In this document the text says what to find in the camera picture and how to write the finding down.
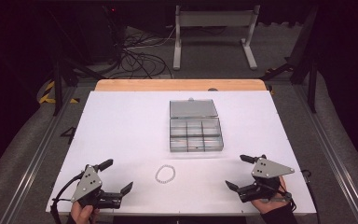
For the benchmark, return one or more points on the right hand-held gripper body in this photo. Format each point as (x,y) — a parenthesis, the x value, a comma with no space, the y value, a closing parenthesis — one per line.
(268,170)

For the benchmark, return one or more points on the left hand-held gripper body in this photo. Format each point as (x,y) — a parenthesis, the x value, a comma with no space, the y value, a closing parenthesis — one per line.
(86,186)

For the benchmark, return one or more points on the clear plastic compartment box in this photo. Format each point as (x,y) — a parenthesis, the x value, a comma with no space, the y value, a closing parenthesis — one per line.
(195,126)

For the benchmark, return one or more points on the person's left hand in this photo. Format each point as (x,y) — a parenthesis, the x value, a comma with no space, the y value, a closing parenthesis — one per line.
(82,213)

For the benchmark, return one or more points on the person's right hand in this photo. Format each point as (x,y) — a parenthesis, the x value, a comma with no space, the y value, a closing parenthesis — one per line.
(268,206)

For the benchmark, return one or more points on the white table mat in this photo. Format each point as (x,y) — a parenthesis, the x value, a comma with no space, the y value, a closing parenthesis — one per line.
(127,133)

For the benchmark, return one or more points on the yellow black hazard tape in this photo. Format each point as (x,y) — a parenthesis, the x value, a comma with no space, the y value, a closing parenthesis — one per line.
(47,96)

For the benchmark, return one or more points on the wooden table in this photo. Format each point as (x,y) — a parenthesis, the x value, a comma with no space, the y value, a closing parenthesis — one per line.
(155,85)

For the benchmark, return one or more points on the black metal stand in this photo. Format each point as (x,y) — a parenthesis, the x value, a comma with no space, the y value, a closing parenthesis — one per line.
(311,84)
(57,81)

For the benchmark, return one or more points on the white metal stand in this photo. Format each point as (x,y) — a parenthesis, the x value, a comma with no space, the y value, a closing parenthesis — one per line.
(214,19)

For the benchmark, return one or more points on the aluminium floor rail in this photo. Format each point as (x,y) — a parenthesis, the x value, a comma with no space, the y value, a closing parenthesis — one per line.
(37,155)
(332,155)

